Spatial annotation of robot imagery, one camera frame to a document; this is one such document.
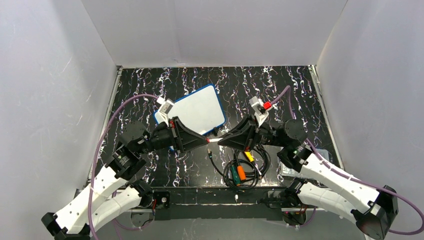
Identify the whiteboard metal stand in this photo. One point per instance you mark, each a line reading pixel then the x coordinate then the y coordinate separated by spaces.
pixel 215 131

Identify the white red marker pen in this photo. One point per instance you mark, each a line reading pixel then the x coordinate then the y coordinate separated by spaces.
pixel 214 140

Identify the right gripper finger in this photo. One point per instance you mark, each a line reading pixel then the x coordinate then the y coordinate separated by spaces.
pixel 240 143
pixel 243 131

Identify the aluminium frame rail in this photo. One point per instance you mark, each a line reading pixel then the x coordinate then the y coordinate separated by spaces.
pixel 163 204

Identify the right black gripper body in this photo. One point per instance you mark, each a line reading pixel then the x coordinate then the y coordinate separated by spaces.
pixel 253 133

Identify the orange handled screwdriver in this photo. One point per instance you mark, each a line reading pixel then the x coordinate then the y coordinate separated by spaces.
pixel 241 170

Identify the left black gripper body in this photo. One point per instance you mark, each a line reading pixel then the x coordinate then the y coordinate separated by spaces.
pixel 177 134

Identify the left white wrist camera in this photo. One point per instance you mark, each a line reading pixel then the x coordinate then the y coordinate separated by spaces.
pixel 162 114

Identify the yellow handled screwdriver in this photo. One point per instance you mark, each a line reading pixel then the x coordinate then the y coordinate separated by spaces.
pixel 251 159

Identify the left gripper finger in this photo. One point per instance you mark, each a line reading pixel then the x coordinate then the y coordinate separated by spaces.
pixel 186 135
pixel 188 144

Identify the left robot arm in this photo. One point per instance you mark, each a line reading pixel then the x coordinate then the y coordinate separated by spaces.
pixel 110 192

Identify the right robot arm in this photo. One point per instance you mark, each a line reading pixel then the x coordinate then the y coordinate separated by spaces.
pixel 371 209

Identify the clear plastic screw box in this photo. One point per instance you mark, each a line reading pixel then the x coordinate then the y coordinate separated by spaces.
pixel 288 168

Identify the blue framed whiteboard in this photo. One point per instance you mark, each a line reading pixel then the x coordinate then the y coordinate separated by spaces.
pixel 201 111

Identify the green handled screwdriver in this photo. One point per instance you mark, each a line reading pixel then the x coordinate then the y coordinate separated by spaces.
pixel 234 170

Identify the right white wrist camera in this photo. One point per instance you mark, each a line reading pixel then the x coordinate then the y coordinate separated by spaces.
pixel 261 109

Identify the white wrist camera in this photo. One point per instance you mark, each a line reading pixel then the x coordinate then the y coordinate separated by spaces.
pixel 162 114
pixel 261 109

